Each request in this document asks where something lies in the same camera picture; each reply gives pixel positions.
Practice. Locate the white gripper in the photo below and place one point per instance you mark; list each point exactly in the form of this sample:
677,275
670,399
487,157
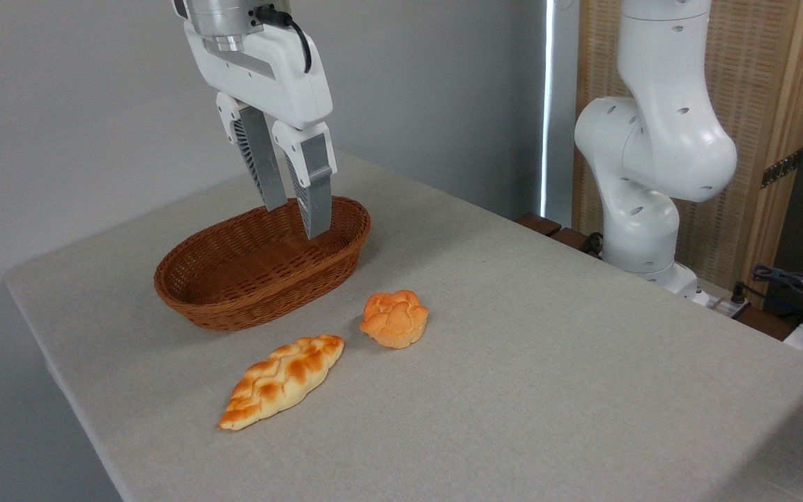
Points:
269,73

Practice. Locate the dark brown wooden board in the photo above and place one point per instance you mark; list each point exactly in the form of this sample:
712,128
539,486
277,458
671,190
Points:
539,223
572,239

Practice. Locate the metal screen hinge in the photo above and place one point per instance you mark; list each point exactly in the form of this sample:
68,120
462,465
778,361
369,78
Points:
782,168

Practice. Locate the brown oval wicker basket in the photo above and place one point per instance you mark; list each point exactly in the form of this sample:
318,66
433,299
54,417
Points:
262,300

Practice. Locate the white power strip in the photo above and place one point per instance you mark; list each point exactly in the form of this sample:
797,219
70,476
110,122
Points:
725,305

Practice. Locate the long braided bread loaf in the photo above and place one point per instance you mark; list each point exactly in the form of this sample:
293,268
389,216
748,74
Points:
279,382

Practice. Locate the round orange bread bun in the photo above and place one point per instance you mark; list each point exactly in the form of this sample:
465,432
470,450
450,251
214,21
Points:
394,319

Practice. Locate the wooden rattan folding screen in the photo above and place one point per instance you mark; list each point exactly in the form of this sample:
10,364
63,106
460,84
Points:
757,84

